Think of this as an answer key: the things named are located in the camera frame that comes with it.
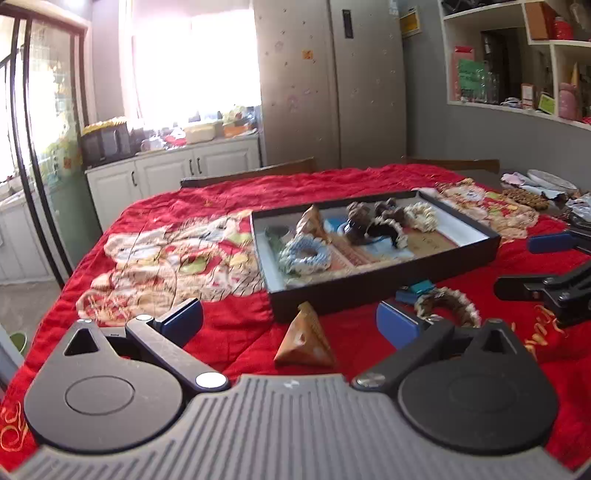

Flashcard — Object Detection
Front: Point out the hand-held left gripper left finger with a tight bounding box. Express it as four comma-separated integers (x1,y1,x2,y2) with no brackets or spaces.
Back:
62,298,230,394

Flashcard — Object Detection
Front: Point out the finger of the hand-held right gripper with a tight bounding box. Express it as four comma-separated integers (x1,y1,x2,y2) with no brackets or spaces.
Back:
493,264,591,328
527,210,591,256

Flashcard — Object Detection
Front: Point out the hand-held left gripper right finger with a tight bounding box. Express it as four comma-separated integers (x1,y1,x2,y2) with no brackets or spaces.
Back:
352,300,528,392

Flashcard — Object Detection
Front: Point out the black shallow box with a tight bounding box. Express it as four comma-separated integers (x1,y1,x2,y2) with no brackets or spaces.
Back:
249,188,502,321

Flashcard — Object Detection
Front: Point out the black scrunchie with white edge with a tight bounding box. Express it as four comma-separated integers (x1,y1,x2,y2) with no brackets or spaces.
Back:
344,216,410,251

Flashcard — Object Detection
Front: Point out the brown pyramid pouch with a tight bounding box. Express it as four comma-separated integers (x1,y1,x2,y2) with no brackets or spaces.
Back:
294,204,332,244
274,302,338,368

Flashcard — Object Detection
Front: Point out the cream crochet scrunchie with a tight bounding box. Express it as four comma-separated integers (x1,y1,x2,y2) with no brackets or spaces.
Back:
405,202,440,232

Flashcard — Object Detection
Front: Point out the light blue beaded bracelet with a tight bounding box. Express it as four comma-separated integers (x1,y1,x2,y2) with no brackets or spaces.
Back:
278,234,332,278

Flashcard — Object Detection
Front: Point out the brown braided accessory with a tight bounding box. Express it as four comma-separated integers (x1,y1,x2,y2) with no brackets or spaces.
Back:
500,187,551,212

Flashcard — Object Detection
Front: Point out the olive scrunchie with white edge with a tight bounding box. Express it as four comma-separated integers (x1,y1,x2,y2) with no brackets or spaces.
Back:
413,286,482,329

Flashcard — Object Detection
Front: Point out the white plate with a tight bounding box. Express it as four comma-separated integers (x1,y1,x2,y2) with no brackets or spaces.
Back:
526,169,579,191

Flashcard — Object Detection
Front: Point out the red printed blanket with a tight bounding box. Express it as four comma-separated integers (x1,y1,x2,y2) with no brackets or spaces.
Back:
0,162,591,469

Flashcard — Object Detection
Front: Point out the dark brown crochet scrunchie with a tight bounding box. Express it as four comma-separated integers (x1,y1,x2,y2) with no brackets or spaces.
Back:
345,202,376,228

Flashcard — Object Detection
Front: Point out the wooden chair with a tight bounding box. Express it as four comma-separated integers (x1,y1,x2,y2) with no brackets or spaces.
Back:
401,156,502,175
179,157,319,189

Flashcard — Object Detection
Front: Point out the brown pyramid pouch in tray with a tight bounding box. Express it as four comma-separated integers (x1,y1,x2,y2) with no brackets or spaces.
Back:
294,204,332,244

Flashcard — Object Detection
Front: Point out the pink bottle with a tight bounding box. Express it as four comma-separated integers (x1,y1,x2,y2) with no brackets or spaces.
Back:
558,82,581,121

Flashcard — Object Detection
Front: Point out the white kitchen cabinet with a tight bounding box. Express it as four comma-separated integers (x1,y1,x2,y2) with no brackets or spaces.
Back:
85,137,262,228

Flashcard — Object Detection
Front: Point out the row of drinking glasses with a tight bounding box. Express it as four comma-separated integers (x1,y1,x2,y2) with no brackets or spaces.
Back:
471,69,502,105

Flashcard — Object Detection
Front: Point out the white food container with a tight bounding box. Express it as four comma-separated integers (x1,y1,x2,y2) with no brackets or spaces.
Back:
184,121,218,145

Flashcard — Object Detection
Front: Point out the green poster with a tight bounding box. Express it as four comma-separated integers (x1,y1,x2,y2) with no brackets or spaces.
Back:
457,58,486,101

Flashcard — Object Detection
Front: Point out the black microwave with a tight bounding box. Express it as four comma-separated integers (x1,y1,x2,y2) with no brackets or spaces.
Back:
80,124,133,168

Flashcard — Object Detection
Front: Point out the glass sliding door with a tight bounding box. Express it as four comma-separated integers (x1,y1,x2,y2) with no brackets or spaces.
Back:
0,13,103,289

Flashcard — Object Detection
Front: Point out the red canister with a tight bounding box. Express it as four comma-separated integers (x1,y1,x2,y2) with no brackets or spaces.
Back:
551,16,574,41

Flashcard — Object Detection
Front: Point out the brown box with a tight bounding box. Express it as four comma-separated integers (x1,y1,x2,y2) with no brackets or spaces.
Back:
525,1,556,41

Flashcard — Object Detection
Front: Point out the beige refrigerator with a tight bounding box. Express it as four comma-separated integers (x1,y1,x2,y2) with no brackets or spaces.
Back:
252,0,408,170

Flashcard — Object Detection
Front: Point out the white wall shelf unit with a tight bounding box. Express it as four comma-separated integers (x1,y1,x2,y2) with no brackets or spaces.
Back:
438,0,591,133

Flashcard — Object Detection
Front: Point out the yellow wall notice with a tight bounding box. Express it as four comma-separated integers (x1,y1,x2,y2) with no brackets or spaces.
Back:
399,8,422,38

